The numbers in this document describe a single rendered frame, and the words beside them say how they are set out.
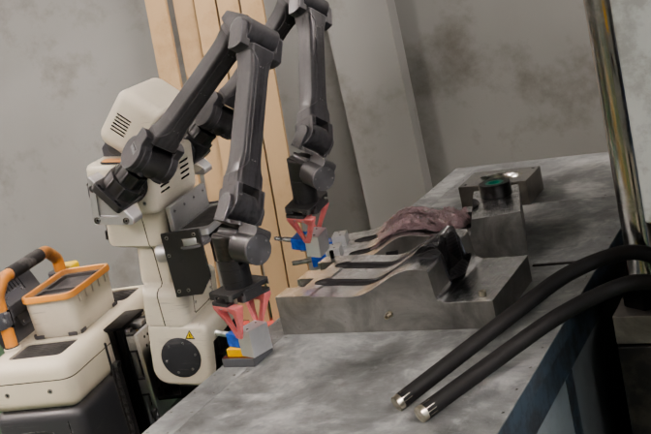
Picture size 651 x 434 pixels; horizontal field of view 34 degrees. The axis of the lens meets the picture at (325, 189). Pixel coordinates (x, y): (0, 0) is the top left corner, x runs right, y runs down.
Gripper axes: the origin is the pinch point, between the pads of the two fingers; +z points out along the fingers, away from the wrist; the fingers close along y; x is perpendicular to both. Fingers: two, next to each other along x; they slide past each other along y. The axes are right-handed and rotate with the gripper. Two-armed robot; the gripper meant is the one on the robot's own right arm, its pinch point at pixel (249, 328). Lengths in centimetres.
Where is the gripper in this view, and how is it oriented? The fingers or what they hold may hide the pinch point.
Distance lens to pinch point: 205.8
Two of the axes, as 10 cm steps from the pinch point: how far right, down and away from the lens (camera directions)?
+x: -7.2, -0.1, 7.0
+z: 2.0, 9.5, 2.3
